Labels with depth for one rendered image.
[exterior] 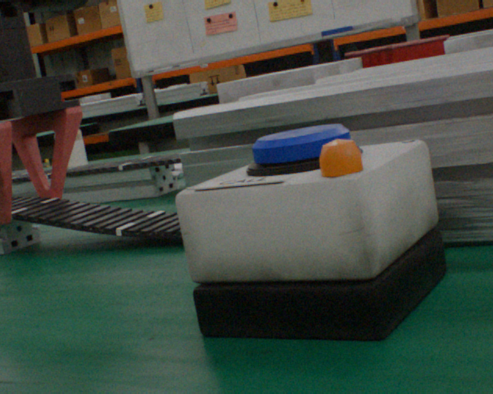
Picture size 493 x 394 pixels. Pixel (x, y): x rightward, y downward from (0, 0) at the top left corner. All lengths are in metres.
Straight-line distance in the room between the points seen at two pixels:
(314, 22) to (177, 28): 0.72
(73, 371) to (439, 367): 0.14
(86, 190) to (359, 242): 0.57
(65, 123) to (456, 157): 0.33
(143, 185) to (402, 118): 0.41
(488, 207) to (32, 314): 0.23
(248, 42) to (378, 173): 3.43
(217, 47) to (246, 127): 3.37
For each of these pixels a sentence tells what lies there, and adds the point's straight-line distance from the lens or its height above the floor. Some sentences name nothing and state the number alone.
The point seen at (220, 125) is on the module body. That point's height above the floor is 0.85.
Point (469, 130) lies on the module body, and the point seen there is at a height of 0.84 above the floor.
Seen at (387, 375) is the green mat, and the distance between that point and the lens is 0.26.
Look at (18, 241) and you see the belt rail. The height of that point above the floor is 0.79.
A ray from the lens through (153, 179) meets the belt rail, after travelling 0.76.
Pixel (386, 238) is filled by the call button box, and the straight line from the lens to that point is 0.29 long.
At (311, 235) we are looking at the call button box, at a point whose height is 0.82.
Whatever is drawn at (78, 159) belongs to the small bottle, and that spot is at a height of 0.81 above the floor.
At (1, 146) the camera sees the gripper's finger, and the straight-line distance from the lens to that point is 0.57.
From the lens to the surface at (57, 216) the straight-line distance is 0.58.
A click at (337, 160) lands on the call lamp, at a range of 0.28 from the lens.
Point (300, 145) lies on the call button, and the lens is 0.30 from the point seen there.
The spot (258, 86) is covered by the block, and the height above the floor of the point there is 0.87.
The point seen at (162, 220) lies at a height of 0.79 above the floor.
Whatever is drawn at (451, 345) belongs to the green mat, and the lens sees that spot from 0.28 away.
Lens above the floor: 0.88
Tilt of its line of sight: 9 degrees down
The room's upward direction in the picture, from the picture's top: 10 degrees counter-clockwise
